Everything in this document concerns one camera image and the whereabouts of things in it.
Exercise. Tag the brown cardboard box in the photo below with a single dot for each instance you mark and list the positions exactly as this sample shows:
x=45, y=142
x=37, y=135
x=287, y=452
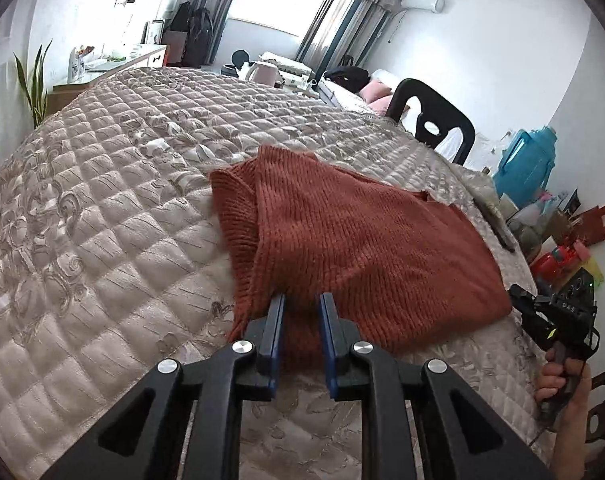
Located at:
x=175, y=47

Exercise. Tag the wooden sideboard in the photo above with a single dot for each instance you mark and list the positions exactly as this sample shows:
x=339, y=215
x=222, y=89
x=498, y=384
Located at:
x=147, y=55

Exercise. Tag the rust knitted sweater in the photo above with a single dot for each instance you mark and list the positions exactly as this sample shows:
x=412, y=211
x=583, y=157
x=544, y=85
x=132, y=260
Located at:
x=362, y=240

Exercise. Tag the red tote bag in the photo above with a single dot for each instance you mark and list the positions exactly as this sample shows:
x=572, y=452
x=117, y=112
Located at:
x=595, y=227

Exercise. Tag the green potted plant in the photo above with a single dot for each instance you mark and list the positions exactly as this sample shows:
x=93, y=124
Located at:
x=36, y=90

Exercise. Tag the person's right hand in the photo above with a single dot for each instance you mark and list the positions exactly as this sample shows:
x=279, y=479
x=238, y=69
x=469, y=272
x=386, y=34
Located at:
x=552, y=380

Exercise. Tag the white bottle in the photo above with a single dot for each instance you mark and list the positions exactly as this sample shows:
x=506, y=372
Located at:
x=78, y=62

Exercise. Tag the thin desk lamp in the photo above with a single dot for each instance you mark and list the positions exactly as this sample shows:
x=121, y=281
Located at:
x=125, y=3

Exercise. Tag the pink pillow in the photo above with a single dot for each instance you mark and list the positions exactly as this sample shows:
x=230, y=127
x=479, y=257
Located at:
x=375, y=92

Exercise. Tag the pale pink electric kettle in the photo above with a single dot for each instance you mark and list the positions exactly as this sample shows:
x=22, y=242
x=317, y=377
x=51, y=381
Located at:
x=262, y=74

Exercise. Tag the black bag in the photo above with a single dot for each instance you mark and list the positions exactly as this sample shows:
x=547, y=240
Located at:
x=347, y=76

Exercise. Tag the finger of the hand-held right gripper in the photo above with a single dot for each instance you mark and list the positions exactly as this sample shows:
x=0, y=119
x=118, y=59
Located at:
x=537, y=327
x=527, y=296

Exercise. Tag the quilted beige table cover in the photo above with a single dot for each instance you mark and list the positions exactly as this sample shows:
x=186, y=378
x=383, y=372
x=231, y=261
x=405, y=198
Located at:
x=107, y=260

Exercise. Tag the red bottle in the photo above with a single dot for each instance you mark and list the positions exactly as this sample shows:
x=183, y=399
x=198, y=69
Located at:
x=557, y=260

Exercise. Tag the white air conditioner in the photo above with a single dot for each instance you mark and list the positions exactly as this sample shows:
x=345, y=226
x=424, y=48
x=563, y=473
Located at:
x=422, y=2

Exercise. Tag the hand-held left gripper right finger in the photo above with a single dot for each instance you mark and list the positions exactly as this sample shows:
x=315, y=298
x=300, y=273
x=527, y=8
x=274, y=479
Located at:
x=327, y=340

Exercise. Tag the black backpack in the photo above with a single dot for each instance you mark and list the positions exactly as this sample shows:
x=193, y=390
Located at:
x=200, y=35
x=180, y=17

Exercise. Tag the picture frame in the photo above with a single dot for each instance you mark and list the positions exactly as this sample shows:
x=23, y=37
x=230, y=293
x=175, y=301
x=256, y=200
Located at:
x=154, y=32

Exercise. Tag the blue thermos jug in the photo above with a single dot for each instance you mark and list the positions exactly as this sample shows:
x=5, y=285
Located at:
x=525, y=165

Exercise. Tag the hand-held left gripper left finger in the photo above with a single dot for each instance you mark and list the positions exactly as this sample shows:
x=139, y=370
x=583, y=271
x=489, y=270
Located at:
x=277, y=335

